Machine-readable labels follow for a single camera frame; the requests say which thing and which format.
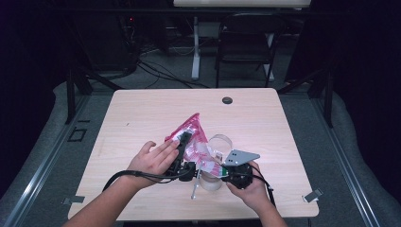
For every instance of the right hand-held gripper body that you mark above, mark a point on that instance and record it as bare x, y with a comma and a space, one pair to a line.
239, 157

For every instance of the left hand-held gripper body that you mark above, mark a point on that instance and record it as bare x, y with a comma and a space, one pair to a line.
184, 170

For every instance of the pink printed plastic bag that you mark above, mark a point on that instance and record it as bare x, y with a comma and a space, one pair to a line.
197, 142

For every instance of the person's left hand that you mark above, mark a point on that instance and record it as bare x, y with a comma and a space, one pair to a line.
149, 165

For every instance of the person's right hand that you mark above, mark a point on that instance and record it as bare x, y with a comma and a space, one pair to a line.
255, 192

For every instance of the grey tape piece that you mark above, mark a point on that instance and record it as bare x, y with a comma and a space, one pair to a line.
74, 200
312, 195

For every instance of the black metal stand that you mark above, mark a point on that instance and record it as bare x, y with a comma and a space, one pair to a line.
70, 94
329, 101

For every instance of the grey metal box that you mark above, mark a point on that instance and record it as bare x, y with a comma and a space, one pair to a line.
208, 30

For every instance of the black folding chair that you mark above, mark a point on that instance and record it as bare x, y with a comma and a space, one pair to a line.
249, 34

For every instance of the dark computer case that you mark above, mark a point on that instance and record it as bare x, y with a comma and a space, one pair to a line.
110, 41

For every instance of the chair in background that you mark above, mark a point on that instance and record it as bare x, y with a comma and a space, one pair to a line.
239, 3

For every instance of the metal floor rail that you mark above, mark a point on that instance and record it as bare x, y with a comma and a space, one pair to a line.
346, 170
41, 170

